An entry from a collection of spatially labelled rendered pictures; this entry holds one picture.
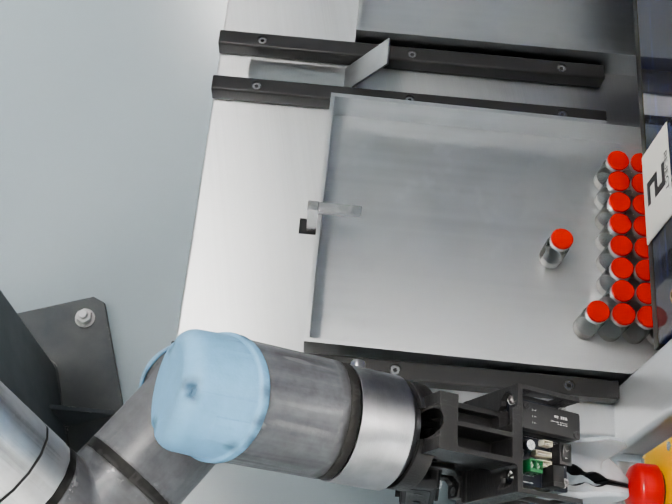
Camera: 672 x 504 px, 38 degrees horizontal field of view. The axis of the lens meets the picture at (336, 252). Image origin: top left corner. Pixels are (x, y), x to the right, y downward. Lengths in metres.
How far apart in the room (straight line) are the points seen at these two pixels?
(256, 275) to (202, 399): 0.37
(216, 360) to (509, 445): 0.20
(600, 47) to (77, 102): 1.27
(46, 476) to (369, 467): 0.20
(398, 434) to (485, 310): 0.33
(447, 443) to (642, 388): 0.28
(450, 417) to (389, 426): 0.04
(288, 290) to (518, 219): 0.24
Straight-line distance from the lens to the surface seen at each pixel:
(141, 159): 2.00
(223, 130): 0.99
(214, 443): 0.57
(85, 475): 0.65
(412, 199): 0.95
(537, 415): 0.65
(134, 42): 2.16
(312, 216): 0.90
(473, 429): 0.62
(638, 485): 0.76
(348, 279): 0.91
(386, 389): 0.61
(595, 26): 1.11
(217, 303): 0.90
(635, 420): 0.86
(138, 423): 0.66
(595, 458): 0.75
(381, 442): 0.60
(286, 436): 0.57
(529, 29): 1.09
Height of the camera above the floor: 1.72
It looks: 65 degrees down
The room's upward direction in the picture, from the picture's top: 7 degrees clockwise
